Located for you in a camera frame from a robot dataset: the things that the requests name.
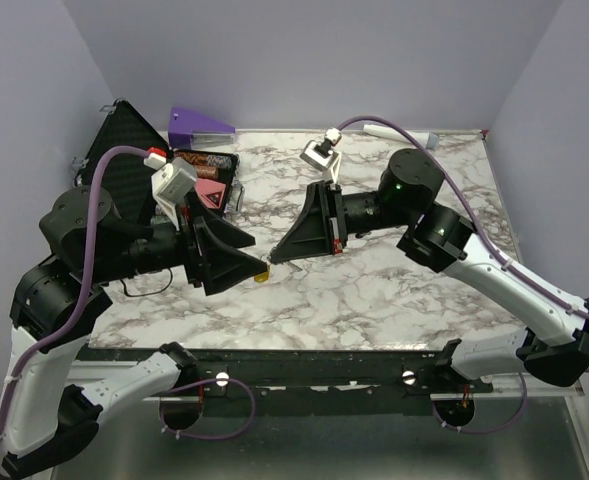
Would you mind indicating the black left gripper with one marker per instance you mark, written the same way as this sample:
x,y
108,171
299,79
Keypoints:
x,y
220,265

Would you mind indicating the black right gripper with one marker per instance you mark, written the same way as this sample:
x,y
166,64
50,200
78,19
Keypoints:
x,y
320,228

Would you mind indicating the yellow plastic key tag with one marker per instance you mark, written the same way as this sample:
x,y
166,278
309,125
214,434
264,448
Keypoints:
x,y
262,277

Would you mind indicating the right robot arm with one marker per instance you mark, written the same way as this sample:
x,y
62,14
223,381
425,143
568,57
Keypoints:
x,y
553,345

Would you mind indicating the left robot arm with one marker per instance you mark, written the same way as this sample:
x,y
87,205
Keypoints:
x,y
45,420

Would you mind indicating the pink card deck box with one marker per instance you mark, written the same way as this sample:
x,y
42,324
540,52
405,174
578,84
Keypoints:
x,y
211,193

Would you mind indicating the orange green chip stack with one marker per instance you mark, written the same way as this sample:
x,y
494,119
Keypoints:
x,y
207,172

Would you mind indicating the blue grey chip stack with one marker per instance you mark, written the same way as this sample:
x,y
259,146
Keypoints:
x,y
205,159

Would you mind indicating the purple plastic wedge block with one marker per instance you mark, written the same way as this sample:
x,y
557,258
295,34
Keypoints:
x,y
188,129

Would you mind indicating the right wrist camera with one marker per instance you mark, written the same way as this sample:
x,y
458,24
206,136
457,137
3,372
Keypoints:
x,y
323,156

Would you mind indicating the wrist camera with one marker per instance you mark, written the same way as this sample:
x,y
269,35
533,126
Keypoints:
x,y
323,156
172,178

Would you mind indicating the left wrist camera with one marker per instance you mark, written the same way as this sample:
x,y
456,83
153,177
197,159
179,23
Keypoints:
x,y
172,178

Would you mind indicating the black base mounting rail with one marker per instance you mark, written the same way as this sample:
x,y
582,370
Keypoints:
x,y
322,383

